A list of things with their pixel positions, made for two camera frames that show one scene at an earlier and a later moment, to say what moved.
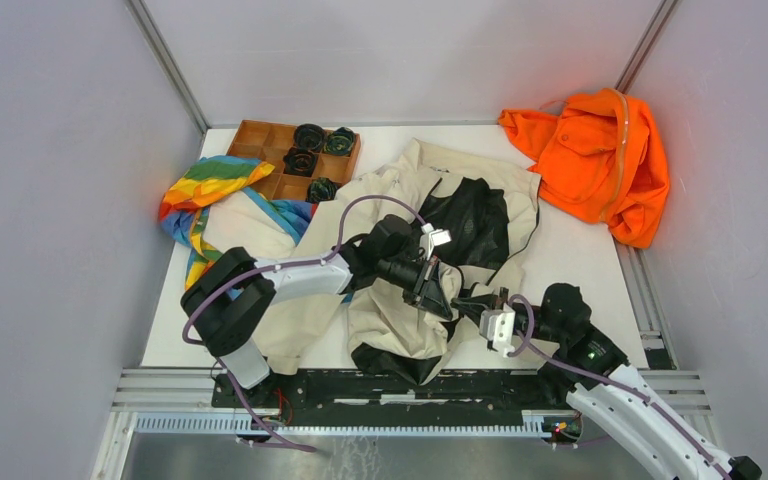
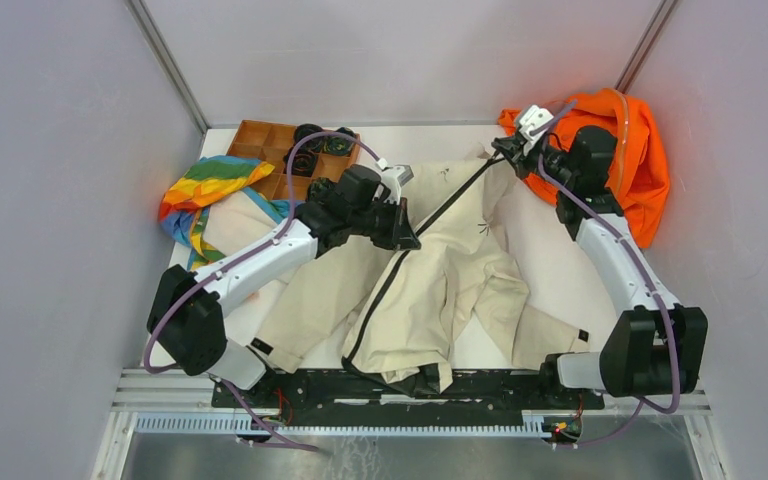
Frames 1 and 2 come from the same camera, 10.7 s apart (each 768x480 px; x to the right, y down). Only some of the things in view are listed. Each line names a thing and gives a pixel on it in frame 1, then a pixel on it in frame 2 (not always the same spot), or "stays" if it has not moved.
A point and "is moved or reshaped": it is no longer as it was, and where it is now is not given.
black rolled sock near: (320, 189) stays
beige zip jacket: (414, 234) is moved or reshaped
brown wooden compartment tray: (268, 141) stays
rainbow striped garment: (181, 211) stays
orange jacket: (599, 159) stays
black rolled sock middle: (298, 161) stays
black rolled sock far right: (339, 142) stays
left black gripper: (426, 293) -> (400, 227)
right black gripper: (473, 305) -> (522, 155)
